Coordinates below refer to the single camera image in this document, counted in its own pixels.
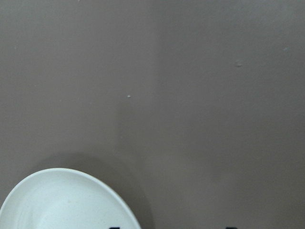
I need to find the cream round plate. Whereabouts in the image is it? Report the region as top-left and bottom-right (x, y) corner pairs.
(0, 168), (141, 229)

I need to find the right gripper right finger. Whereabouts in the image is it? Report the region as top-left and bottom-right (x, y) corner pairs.
(225, 226), (238, 229)

